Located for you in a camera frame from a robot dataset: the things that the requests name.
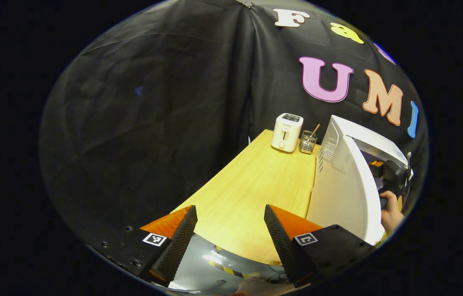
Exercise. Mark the clear glass cup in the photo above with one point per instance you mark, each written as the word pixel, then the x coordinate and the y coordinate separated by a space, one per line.
pixel 307 144

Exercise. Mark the white microwave oven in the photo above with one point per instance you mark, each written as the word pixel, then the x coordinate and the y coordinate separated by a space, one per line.
pixel 346 193

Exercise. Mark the black cloth clip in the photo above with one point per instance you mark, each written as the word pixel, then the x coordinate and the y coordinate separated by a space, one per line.
pixel 247 4

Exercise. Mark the brown wooden stick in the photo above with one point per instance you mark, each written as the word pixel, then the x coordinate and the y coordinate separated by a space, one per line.
pixel 316 129

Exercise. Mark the black backdrop cloth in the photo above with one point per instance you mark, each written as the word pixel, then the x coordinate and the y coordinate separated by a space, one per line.
pixel 153 102

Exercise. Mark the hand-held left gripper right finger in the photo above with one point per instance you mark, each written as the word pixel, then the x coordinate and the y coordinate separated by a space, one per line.
pixel 284 248

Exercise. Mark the white toaster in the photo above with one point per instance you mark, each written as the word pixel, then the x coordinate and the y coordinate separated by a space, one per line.
pixel 284 135

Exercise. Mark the yellow black striped tape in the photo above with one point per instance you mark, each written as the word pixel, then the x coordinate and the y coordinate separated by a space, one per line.
pixel 227 270

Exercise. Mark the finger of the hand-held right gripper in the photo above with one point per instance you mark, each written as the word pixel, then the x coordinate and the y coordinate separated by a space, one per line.
pixel 376 164

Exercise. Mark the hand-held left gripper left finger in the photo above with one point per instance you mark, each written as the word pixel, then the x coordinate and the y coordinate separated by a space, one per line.
pixel 178 248

